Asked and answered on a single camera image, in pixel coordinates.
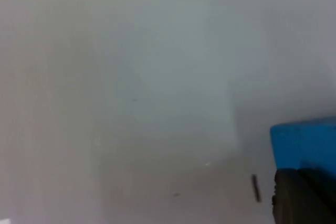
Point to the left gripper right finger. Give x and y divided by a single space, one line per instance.
323 182

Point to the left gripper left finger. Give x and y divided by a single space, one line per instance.
291 203

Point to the blue cube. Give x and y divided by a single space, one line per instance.
304 145

